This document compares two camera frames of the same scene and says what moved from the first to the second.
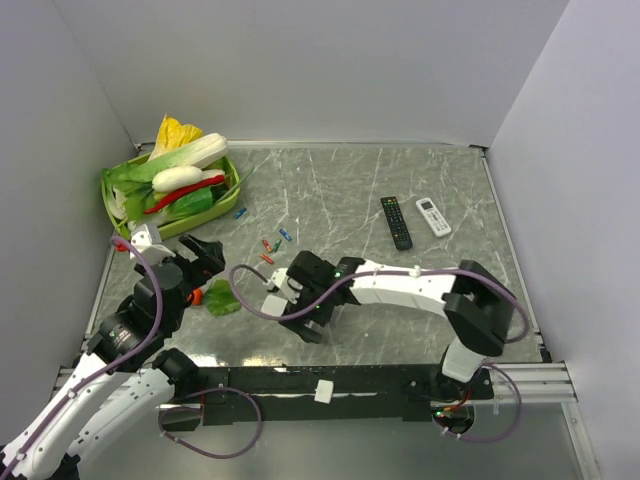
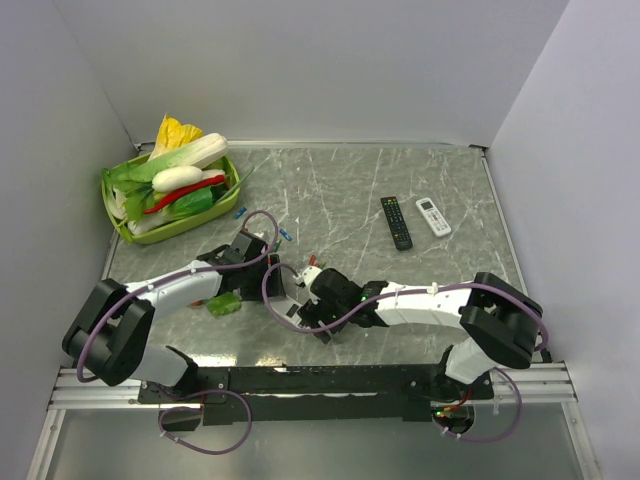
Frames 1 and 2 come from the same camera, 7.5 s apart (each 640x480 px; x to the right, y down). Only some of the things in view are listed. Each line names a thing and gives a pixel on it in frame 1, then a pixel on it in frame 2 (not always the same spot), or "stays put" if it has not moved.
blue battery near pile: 285,235 stays put
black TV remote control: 396,223 stays put
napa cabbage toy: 178,144 stays put
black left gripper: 209,262 -> 274,286
